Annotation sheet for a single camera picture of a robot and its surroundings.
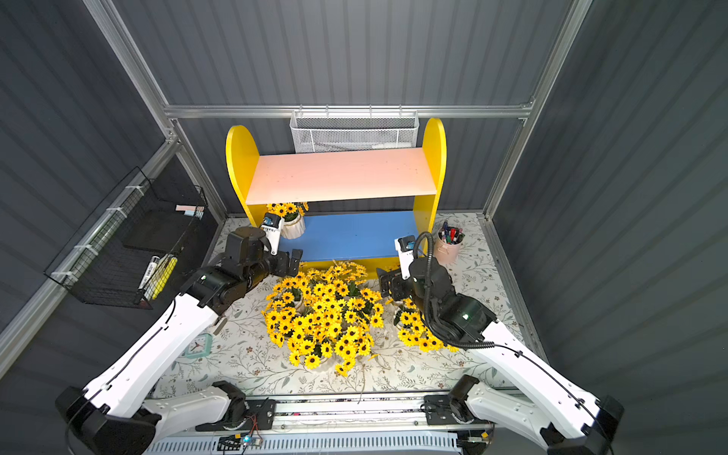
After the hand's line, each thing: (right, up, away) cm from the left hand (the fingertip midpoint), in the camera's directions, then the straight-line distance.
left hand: (283, 248), depth 73 cm
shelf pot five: (-1, -14, +10) cm, 17 cm away
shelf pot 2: (+18, -25, -1) cm, 31 cm away
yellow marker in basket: (-28, -7, -3) cm, 29 cm away
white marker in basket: (-33, -4, -2) cm, 33 cm away
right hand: (+30, -4, -3) cm, 30 cm away
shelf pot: (+21, -18, +7) cm, 29 cm away
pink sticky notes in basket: (-32, +11, +12) cm, 35 cm away
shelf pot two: (+9, -17, +3) cm, 20 cm away
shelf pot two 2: (-2, -20, +2) cm, 20 cm away
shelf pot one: (+7, -24, -2) cm, 25 cm away
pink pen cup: (+49, +1, +23) cm, 55 cm away
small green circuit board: (-12, -50, -1) cm, 51 cm away
